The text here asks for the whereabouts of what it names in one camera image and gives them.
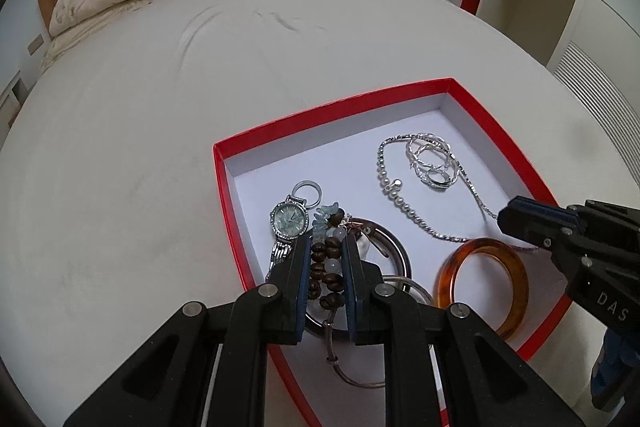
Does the low white shelf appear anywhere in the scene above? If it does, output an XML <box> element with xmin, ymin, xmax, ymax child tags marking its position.
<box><xmin>0</xmin><ymin>69</ymin><xmax>28</xmax><ymax>128</ymax></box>

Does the person's right forearm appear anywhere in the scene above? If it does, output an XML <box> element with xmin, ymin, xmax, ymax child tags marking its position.
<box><xmin>590</xmin><ymin>329</ymin><xmax>640</xmax><ymax>413</ymax></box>

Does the dark brown bangle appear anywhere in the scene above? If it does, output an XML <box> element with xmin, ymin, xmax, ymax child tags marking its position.
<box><xmin>345</xmin><ymin>216</ymin><xmax>414</xmax><ymax>295</ymax></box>

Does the thin silver bangle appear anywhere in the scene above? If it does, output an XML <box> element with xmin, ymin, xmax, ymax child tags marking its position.
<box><xmin>304</xmin><ymin>274</ymin><xmax>437</xmax><ymax>339</ymax></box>

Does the plain silver ring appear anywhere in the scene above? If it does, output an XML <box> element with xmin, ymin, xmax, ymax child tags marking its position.
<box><xmin>291</xmin><ymin>179</ymin><xmax>322</xmax><ymax>208</ymax></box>

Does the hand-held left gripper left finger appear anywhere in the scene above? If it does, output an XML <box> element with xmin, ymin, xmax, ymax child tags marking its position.
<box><xmin>62</xmin><ymin>237</ymin><xmax>312</xmax><ymax>427</ymax></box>

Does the silver bead chain necklace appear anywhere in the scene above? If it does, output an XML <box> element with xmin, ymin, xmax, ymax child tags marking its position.
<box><xmin>376</xmin><ymin>133</ymin><xmax>543</xmax><ymax>252</ymax></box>

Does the red cardboard box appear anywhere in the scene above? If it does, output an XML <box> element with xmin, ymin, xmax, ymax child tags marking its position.
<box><xmin>212</xmin><ymin>78</ymin><xmax>573</xmax><ymax>427</ymax></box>

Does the brown and blue bead bracelet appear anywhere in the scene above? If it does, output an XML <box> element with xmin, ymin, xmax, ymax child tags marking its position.
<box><xmin>309</xmin><ymin>202</ymin><xmax>388</xmax><ymax>389</ymax></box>

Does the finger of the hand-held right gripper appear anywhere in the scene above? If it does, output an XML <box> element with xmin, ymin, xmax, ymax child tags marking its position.
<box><xmin>507</xmin><ymin>195</ymin><xmax>581</xmax><ymax>221</ymax></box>
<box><xmin>498</xmin><ymin>204</ymin><xmax>581</xmax><ymax>251</ymax></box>

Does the amber resin bangle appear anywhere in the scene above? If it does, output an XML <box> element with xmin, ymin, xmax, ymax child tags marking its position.
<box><xmin>433</xmin><ymin>237</ymin><xmax>531</xmax><ymax>342</ymax></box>

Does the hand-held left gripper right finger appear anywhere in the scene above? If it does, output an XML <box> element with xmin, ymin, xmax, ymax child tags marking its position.
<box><xmin>344</xmin><ymin>237</ymin><xmax>586</xmax><ymax>427</ymax></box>

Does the white bed mattress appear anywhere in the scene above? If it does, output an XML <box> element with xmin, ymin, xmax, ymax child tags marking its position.
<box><xmin>0</xmin><ymin>0</ymin><xmax>640</xmax><ymax>427</ymax></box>

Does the cream pillow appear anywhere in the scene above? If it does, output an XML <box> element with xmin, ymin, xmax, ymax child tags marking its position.
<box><xmin>39</xmin><ymin>0</ymin><xmax>166</xmax><ymax>72</ymax></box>

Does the twisted silver bracelet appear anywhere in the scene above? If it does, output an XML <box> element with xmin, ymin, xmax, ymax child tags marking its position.
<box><xmin>406</xmin><ymin>133</ymin><xmax>459</xmax><ymax>191</ymax></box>

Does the silver wrist watch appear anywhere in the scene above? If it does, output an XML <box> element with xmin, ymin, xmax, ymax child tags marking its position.
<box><xmin>267</xmin><ymin>193</ymin><xmax>312</xmax><ymax>280</ymax></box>

